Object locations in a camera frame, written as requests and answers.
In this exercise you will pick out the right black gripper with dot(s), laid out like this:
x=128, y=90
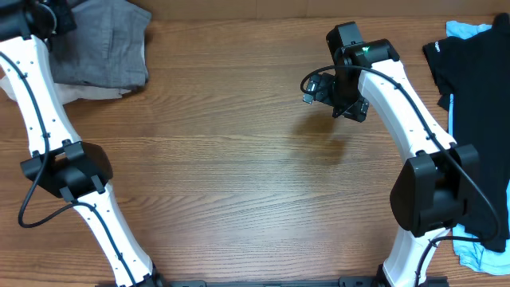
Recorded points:
x=351, y=111

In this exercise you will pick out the grey shorts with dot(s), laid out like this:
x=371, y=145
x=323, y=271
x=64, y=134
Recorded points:
x=106, y=50

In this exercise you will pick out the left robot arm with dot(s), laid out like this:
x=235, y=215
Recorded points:
x=61, y=162

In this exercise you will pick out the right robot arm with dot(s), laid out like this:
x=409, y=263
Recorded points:
x=433, y=190

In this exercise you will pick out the folded beige shorts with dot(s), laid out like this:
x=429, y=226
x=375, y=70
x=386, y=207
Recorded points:
x=69, y=93

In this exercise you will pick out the black t-shirt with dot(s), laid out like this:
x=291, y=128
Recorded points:
x=472, y=76

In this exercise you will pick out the light blue t-shirt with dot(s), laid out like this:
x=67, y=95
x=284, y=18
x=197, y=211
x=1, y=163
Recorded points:
x=472, y=254

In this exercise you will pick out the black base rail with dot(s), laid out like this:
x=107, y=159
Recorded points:
x=271, y=284

